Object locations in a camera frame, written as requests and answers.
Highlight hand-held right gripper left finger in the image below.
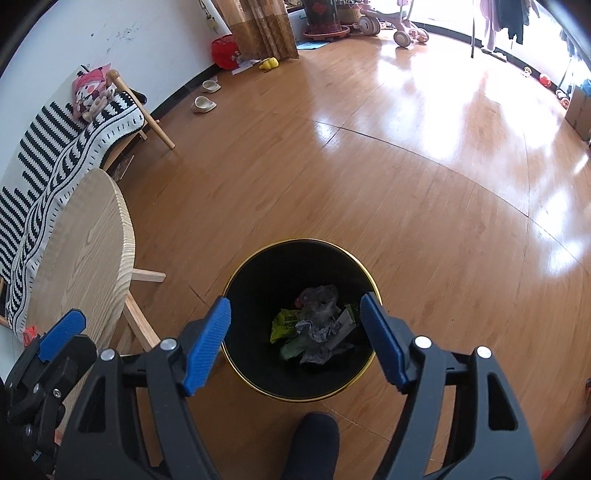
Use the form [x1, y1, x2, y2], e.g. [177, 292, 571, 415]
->
[55, 296, 232, 480]

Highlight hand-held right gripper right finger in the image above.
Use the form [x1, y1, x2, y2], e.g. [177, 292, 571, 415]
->
[359, 292, 541, 480]

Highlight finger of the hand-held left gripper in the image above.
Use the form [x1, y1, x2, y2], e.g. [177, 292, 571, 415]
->
[9, 309, 98, 408]

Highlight white blue wipes packet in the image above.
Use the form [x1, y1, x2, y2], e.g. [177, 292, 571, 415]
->
[295, 307, 360, 365]

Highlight black gold-rimmed trash bin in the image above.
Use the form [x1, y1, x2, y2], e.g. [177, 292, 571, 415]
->
[221, 239, 383, 401]

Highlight green snack wrapper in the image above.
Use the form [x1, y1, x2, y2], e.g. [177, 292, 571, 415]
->
[270, 309, 302, 344]

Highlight grey crumpled plastic bag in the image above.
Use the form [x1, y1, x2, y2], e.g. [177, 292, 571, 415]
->
[298, 284, 340, 321]

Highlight round wooden table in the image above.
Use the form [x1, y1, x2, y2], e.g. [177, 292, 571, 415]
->
[21, 168, 166, 354]

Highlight wooden bench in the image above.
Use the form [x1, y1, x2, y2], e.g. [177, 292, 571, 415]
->
[99, 69, 176, 181]

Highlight pink plush cushion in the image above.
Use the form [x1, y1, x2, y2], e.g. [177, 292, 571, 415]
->
[74, 66, 116, 123]

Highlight red bag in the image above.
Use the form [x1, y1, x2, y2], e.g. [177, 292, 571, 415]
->
[211, 34, 241, 71]

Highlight cardboard box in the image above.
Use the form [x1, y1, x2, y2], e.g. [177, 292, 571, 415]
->
[566, 88, 591, 141]

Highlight pink tricycle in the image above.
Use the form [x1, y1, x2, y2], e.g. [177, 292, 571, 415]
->
[359, 0, 430, 47]

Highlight brown curtain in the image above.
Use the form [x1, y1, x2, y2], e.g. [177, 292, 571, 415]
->
[217, 0, 300, 60]

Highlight dark rack pole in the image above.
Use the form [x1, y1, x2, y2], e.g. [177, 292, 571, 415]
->
[470, 0, 481, 60]

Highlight dark plant pot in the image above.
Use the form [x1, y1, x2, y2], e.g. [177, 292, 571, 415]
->
[302, 0, 352, 42]

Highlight hanging clothes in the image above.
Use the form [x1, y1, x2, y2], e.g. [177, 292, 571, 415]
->
[480, 0, 541, 47]

